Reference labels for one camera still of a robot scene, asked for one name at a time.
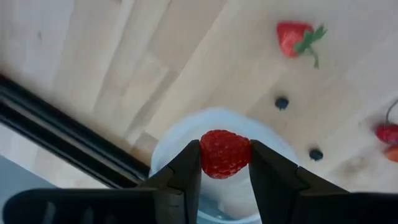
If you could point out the red cherry with stem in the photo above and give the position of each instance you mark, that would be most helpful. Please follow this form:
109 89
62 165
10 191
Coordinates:
388 133

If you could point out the black aluminium table frame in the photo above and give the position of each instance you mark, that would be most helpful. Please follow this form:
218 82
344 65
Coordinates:
62 130

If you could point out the dark blueberry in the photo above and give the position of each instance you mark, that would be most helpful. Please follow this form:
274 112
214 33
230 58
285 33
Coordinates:
316 154
281 103

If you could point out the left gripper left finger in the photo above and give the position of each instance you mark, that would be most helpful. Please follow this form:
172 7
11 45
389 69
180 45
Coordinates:
174 193

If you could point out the red strawberry green leaves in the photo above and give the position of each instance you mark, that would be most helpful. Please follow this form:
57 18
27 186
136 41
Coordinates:
289 37
393 154

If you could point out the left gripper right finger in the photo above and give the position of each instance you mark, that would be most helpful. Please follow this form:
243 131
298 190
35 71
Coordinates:
280 193

